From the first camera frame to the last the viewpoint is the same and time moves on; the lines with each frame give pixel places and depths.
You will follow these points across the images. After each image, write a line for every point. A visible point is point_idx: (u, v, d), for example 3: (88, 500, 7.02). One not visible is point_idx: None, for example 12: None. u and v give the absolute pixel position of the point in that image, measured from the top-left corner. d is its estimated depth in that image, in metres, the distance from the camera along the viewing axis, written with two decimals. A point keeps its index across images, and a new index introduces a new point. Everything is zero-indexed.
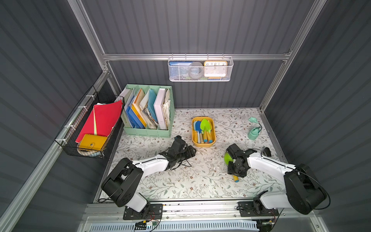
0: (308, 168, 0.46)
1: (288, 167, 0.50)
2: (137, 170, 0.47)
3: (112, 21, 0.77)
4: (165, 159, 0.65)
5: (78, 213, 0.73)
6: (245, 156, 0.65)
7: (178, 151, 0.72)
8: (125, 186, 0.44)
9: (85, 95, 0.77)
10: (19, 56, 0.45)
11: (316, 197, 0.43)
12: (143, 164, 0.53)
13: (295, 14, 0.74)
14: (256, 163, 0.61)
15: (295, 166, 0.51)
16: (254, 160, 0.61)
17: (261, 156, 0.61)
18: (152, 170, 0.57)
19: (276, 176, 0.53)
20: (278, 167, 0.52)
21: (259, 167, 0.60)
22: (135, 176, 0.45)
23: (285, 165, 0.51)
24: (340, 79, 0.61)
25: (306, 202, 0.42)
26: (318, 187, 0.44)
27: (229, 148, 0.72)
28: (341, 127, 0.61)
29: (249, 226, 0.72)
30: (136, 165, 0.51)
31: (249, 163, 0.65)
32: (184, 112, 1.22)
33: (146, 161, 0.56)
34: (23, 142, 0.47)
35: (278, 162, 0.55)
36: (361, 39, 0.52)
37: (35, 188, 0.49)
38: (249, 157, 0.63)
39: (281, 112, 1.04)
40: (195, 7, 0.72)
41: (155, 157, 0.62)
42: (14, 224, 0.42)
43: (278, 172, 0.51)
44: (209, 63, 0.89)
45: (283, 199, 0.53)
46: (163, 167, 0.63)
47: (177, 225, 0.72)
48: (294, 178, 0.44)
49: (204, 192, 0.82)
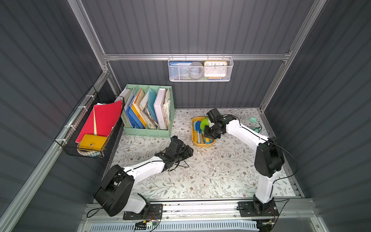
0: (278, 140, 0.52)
1: (262, 138, 0.54)
2: (128, 178, 0.45)
3: (111, 21, 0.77)
4: (161, 161, 0.61)
5: (78, 213, 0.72)
6: (224, 123, 0.67)
7: (176, 152, 0.70)
8: (116, 195, 0.42)
9: (85, 95, 0.77)
10: (19, 57, 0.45)
11: (276, 162, 0.52)
12: (135, 171, 0.49)
13: (295, 14, 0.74)
14: (234, 131, 0.65)
15: (267, 137, 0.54)
16: (232, 128, 0.65)
17: (239, 125, 0.62)
18: (147, 174, 0.54)
19: (249, 145, 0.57)
20: (252, 137, 0.56)
21: (234, 134, 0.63)
22: (126, 185, 0.43)
23: (259, 137, 0.55)
24: (339, 79, 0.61)
25: (268, 168, 0.51)
26: (281, 156, 0.53)
27: (209, 112, 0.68)
28: (341, 127, 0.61)
29: (249, 226, 0.72)
30: (128, 171, 0.48)
31: (226, 129, 0.69)
32: (184, 112, 1.22)
33: (139, 166, 0.53)
34: (23, 143, 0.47)
35: (253, 132, 0.57)
36: (361, 39, 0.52)
37: (35, 188, 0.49)
38: (229, 125, 0.66)
39: (281, 112, 1.04)
40: (195, 8, 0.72)
41: (149, 161, 0.59)
42: (14, 224, 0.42)
43: (252, 142, 0.57)
44: (209, 63, 0.89)
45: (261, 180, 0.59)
46: (160, 169, 0.61)
47: (177, 225, 0.72)
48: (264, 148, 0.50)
49: (204, 192, 0.82)
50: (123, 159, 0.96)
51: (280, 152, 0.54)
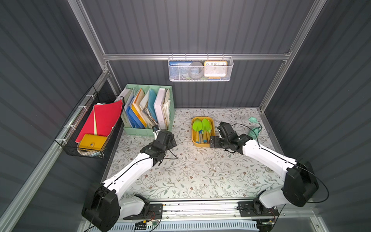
0: (308, 164, 0.45)
1: (289, 162, 0.47)
2: (109, 195, 0.41)
3: (111, 21, 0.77)
4: (148, 158, 0.55)
5: (78, 213, 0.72)
6: (240, 143, 0.61)
7: (164, 141, 0.65)
8: (102, 214, 0.39)
9: (85, 95, 0.77)
10: (19, 56, 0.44)
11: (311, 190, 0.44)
12: (119, 181, 0.45)
13: (295, 13, 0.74)
14: (252, 153, 0.57)
15: (295, 160, 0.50)
16: (250, 150, 0.57)
17: (259, 146, 0.56)
18: (134, 179, 0.50)
19: (272, 169, 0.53)
20: (278, 162, 0.49)
21: (254, 157, 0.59)
22: (109, 202, 0.39)
23: (285, 160, 0.48)
24: (340, 79, 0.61)
25: (303, 196, 0.42)
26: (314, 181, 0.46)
27: (222, 128, 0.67)
28: (341, 127, 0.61)
29: (249, 226, 0.72)
30: (110, 186, 0.43)
31: (244, 151, 0.60)
32: (184, 112, 1.22)
33: (121, 175, 0.47)
34: (23, 143, 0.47)
35: (278, 155, 0.51)
36: (361, 39, 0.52)
37: (35, 189, 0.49)
38: (246, 146, 0.58)
39: (281, 112, 1.04)
40: (195, 8, 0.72)
41: (135, 162, 0.53)
42: (13, 224, 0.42)
43: (279, 167, 0.48)
44: (209, 63, 0.89)
45: (276, 194, 0.57)
46: (150, 166, 0.57)
47: (177, 225, 0.72)
48: (295, 174, 0.43)
49: (204, 192, 0.82)
50: (124, 159, 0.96)
51: (312, 178, 0.46)
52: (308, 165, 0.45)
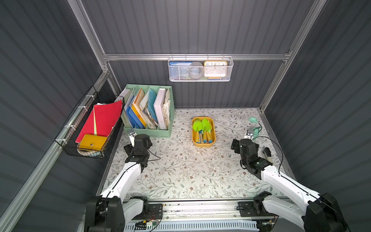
0: (334, 199, 0.42)
1: (310, 195, 0.45)
2: (113, 200, 0.42)
3: (111, 21, 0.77)
4: (135, 164, 0.58)
5: (78, 213, 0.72)
6: (259, 168, 0.60)
7: (144, 146, 0.68)
8: (110, 223, 0.39)
9: (85, 95, 0.77)
10: (19, 56, 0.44)
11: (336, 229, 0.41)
12: (115, 190, 0.45)
13: (295, 13, 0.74)
14: (271, 179, 0.56)
15: (319, 193, 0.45)
16: (269, 176, 0.56)
17: (278, 174, 0.55)
18: (129, 184, 0.52)
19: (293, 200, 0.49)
20: (298, 192, 0.47)
21: (274, 183, 0.55)
22: (115, 206, 0.40)
23: (307, 192, 0.46)
24: (340, 79, 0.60)
25: None
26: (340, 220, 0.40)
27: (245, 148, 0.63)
28: (341, 127, 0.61)
29: (249, 226, 0.72)
30: (109, 194, 0.44)
31: (262, 176, 0.60)
32: (184, 112, 1.22)
33: (116, 183, 0.48)
34: (23, 142, 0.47)
35: (299, 185, 0.49)
36: (361, 39, 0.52)
37: (35, 189, 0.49)
38: (265, 171, 0.58)
39: (281, 112, 1.04)
40: (195, 8, 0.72)
41: (124, 170, 0.55)
42: (13, 224, 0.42)
43: (299, 197, 0.46)
44: (209, 63, 0.89)
45: (288, 212, 0.53)
46: (139, 171, 0.61)
47: (177, 225, 0.72)
48: (318, 210, 0.41)
49: (204, 192, 0.82)
50: (123, 159, 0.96)
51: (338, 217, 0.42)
52: (334, 200, 0.42)
